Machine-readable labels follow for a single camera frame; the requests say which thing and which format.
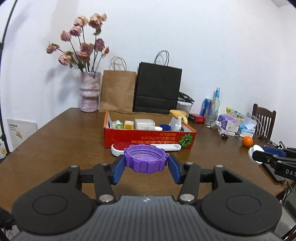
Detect white round lid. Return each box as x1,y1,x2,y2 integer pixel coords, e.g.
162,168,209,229
248,145,265,165

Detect purple ridged cap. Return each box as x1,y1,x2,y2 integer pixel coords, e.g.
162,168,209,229
124,146,169,174

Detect white spray bottle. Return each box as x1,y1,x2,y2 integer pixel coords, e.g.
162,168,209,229
174,116,182,132

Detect white charger plug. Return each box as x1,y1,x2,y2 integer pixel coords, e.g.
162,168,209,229
123,120,134,130

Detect translucent plastic box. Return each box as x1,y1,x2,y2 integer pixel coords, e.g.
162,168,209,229
134,118,155,131

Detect orange fruit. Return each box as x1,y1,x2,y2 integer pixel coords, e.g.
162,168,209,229
242,136,253,148

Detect red white lint brush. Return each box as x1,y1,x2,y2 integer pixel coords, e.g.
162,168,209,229
110,142,181,157

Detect tissue pack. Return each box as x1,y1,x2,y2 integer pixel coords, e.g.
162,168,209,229
238,124,256,138

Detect wooden chair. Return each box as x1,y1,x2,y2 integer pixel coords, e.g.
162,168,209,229
252,103,276,141

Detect purple white device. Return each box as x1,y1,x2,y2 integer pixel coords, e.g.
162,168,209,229
216,114,239,137

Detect blue bottle cap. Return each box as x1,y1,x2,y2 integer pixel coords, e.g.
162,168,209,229
159,124,171,131

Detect white tape roll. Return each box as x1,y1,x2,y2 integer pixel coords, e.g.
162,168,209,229
154,126,163,131

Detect small red box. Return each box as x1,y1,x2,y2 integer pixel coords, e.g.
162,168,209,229
188,113,205,123

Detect red cardboard box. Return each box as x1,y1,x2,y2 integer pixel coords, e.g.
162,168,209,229
103,111,196,149

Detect yellow mug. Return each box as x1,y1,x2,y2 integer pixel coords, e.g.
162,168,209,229
170,109,188,124

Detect blue drink can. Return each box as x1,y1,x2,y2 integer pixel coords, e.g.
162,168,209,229
200,98,212,117

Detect clear food container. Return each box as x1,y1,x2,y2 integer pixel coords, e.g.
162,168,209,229
177,92,195,118

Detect brown paper bag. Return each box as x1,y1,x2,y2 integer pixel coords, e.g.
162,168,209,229
99,56,137,113

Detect pink ceramic vase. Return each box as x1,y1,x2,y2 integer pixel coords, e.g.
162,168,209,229
79,72,101,113

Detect black paper bag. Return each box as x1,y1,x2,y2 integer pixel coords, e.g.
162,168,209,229
133,50,182,114

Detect white board on floor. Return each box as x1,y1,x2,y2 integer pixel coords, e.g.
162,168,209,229
7,118,38,150

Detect dried pink flowers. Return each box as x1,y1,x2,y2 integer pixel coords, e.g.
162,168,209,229
46,13,110,73

